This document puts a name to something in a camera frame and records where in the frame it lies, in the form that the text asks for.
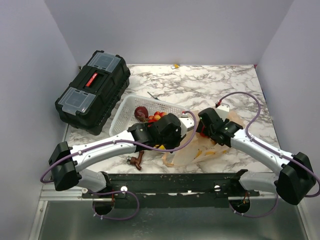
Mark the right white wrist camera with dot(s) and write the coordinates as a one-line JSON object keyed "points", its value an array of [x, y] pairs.
{"points": [[223, 110]]}

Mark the brown faucet tap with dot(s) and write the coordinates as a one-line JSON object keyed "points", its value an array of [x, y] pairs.
{"points": [[136, 161]]}

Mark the black plastic toolbox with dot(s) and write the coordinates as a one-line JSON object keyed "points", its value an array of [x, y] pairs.
{"points": [[89, 99]]}

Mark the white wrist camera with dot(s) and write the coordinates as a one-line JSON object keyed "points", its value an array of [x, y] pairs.
{"points": [[186, 123], [223, 110]]}

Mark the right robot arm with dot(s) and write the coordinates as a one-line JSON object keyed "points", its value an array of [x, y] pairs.
{"points": [[292, 174]]}

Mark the black mounting rail base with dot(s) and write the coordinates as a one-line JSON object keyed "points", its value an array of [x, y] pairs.
{"points": [[172, 190]]}

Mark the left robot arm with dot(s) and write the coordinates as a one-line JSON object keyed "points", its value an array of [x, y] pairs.
{"points": [[69, 164]]}

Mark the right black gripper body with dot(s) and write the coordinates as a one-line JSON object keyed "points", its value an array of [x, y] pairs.
{"points": [[208, 133]]}

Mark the orange translucent plastic bag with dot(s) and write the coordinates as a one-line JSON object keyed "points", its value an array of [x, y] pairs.
{"points": [[201, 148]]}

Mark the aluminium rail extrusion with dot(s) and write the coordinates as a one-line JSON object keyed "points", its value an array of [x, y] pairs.
{"points": [[49, 193]]}

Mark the red fake tomato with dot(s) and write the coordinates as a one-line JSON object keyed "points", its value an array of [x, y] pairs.
{"points": [[204, 132]]}

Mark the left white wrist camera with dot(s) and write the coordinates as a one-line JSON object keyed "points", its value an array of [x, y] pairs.
{"points": [[186, 123]]}

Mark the red fake cherry bunch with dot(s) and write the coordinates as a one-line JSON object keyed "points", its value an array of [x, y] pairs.
{"points": [[157, 116]]}

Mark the yellow fake bell pepper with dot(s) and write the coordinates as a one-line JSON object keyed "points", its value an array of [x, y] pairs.
{"points": [[159, 146]]}

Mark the white plastic basket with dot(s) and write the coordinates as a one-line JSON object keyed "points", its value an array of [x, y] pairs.
{"points": [[125, 117]]}

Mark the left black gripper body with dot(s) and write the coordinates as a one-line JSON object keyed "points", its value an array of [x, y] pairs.
{"points": [[173, 141]]}

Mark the red fake apple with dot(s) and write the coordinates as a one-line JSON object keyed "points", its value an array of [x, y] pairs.
{"points": [[141, 113]]}

